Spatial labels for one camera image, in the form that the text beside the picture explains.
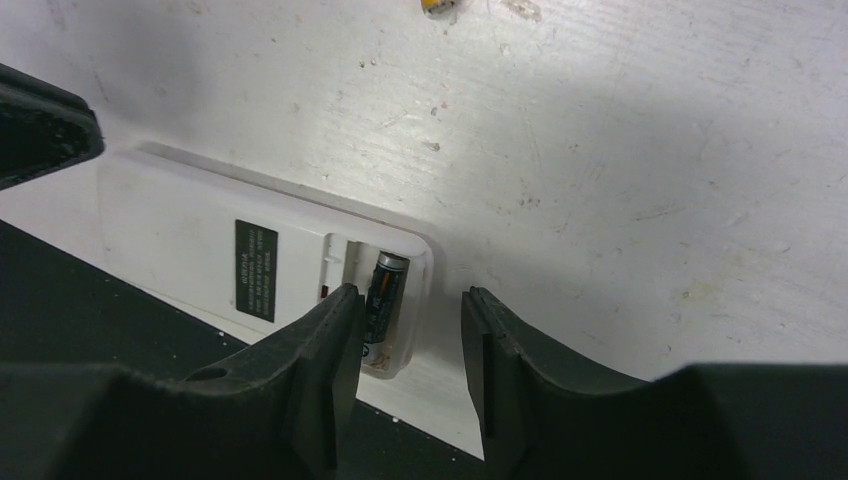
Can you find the red orange battery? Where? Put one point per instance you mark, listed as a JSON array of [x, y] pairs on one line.
[[436, 7]]

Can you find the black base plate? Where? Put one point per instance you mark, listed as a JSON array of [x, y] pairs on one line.
[[56, 308]]

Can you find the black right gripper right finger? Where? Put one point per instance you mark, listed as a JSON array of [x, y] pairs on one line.
[[547, 412]]

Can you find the black battery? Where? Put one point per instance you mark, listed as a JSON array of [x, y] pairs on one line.
[[382, 297]]

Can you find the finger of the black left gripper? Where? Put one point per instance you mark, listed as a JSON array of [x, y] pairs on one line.
[[44, 129]]

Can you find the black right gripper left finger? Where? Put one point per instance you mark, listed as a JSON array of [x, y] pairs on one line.
[[276, 409]]

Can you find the white remote control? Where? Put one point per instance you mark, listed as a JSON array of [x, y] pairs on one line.
[[247, 254]]

